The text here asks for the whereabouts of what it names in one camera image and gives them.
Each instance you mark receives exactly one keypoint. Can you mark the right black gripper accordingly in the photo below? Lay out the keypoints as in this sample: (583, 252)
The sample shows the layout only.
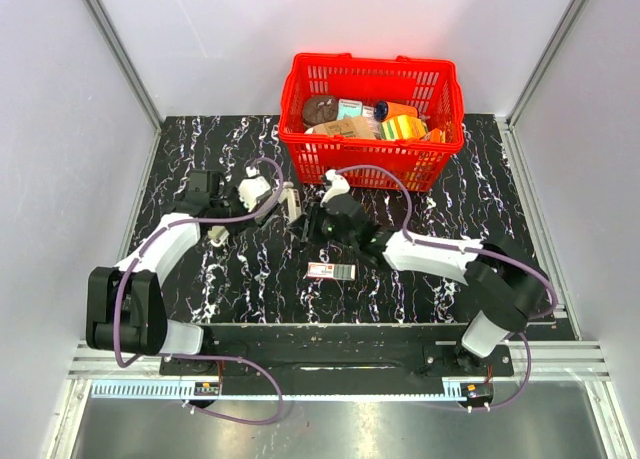
(315, 216)

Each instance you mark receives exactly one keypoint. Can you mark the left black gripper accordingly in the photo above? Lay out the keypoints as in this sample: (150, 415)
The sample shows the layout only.
(233, 195)

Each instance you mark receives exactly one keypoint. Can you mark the beige stapler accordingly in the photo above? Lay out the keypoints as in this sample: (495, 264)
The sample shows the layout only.
(218, 235)

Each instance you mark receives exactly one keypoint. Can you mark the beige staple remover tool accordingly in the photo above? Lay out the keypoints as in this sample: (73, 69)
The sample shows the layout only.
(290, 201)

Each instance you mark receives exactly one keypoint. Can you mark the small staples box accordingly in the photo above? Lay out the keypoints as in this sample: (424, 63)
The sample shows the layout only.
(331, 271)

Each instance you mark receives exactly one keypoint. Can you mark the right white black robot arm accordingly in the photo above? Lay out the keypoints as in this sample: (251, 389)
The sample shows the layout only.
(507, 286)

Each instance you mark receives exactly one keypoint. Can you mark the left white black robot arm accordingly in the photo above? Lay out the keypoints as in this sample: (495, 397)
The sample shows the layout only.
(126, 312)

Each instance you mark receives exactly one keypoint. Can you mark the brown cardboard box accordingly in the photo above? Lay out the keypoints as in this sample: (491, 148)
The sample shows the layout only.
(350, 127)

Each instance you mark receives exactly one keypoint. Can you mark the light blue small box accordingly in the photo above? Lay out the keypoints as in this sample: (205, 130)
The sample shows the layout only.
(349, 108)

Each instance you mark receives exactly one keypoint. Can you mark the yellow green striped box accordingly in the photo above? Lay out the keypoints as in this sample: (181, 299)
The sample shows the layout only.
(403, 127)

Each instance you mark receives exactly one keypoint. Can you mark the brown round cookie pack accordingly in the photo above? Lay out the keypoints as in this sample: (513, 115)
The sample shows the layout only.
(320, 109)

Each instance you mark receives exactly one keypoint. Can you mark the orange bottle blue cap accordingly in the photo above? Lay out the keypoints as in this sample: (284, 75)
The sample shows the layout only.
(385, 110)

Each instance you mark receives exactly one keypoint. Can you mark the red plastic shopping basket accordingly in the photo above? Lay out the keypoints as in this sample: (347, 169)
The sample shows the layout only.
(429, 85)

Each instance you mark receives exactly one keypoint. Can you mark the orange small packet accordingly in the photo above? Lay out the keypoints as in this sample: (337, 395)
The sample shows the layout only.
(435, 136)

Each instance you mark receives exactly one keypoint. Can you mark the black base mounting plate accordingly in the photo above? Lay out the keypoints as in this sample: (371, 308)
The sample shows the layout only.
(414, 348)

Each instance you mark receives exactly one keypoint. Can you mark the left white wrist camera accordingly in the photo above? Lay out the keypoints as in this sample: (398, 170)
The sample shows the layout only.
(254, 189)

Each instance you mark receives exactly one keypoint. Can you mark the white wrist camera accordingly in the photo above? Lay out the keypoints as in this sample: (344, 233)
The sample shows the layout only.
(335, 185)
(254, 189)

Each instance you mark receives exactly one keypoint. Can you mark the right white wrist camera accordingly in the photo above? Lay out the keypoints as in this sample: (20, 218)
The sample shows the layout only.
(335, 185)

